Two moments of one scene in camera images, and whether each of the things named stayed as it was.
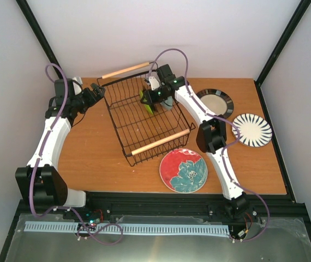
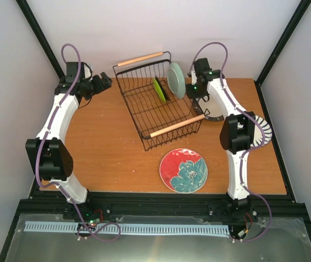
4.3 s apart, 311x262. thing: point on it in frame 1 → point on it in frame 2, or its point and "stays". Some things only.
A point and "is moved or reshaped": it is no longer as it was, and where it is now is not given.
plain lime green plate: (148, 108) is moved or reshaped
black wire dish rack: (142, 133) is moved or reshaped
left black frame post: (40, 37) stays
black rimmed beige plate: (217, 102) stays
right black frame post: (300, 11) stays
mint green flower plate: (169, 101) → (176, 79)
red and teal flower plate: (183, 170) stays
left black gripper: (91, 99) → (100, 87)
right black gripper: (150, 99) → (191, 95)
